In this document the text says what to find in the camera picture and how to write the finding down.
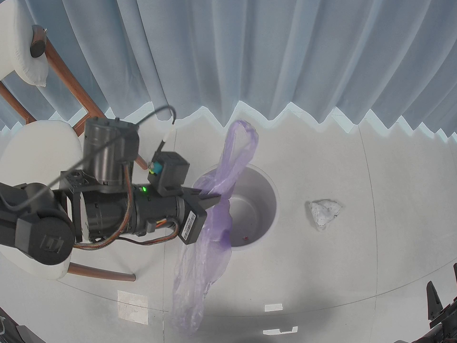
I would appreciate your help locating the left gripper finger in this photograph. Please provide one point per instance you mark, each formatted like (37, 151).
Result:
(209, 201)
(198, 192)

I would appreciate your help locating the white paper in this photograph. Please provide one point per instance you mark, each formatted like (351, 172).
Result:
(325, 213)

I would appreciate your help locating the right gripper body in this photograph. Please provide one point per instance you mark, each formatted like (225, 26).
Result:
(446, 331)

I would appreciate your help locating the pale blue curtain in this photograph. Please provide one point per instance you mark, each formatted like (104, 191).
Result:
(250, 48)

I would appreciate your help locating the wooden chair with white cushions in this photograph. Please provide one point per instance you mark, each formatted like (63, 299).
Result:
(35, 148)

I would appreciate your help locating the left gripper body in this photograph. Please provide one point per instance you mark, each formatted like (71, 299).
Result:
(164, 207)

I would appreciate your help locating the white trash bin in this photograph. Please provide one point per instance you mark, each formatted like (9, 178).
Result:
(257, 198)

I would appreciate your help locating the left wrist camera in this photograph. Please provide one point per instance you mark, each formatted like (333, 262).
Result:
(171, 170)

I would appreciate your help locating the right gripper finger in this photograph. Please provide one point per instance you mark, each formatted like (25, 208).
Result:
(455, 273)
(434, 304)

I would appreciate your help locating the purple plastic bag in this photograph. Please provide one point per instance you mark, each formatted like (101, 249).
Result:
(214, 234)

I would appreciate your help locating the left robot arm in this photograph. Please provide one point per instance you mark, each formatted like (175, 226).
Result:
(35, 227)

